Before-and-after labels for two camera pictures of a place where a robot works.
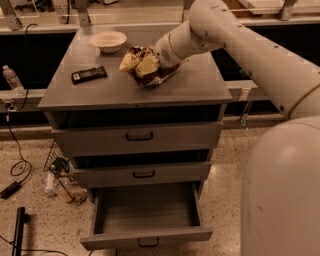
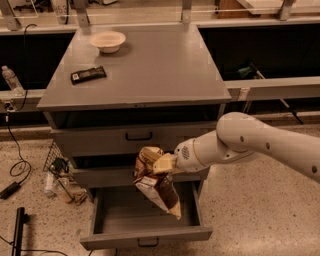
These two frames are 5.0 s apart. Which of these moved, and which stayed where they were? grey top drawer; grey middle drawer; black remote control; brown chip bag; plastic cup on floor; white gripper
Moved: white gripper; brown chip bag
Stayed: grey middle drawer; black remote control; plastic cup on floor; grey top drawer
